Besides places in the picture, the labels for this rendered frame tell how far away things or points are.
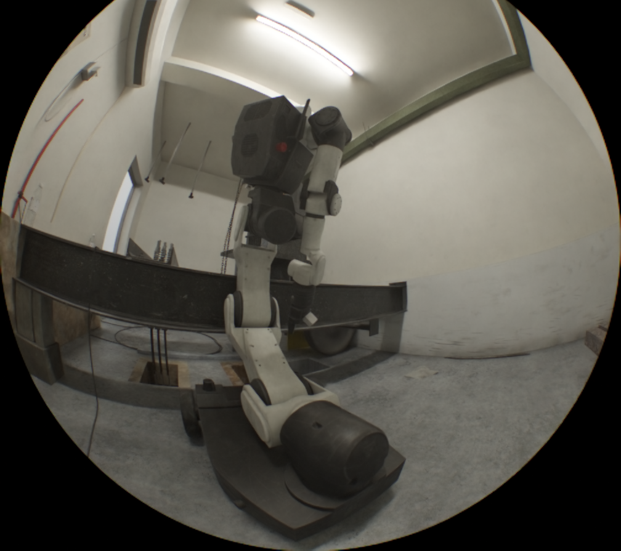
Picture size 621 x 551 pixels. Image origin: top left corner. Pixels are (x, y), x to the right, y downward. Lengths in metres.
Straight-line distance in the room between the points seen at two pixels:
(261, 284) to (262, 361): 0.28
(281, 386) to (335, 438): 0.24
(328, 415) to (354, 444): 0.09
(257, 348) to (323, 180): 0.56
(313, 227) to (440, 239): 1.44
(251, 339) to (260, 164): 0.56
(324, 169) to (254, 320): 0.55
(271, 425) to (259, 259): 0.54
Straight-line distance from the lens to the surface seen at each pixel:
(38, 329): 1.18
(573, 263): 1.89
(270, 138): 0.62
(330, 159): 0.63
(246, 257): 0.70
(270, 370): 0.57
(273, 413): 0.44
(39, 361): 1.22
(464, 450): 0.85
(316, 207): 0.61
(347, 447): 0.35
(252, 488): 0.50
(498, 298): 1.71
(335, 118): 0.65
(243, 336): 0.66
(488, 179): 1.97
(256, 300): 0.69
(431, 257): 1.86
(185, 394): 0.78
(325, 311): 1.16
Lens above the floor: 0.59
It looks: 17 degrees up
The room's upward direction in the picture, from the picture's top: 1 degrees clockwise
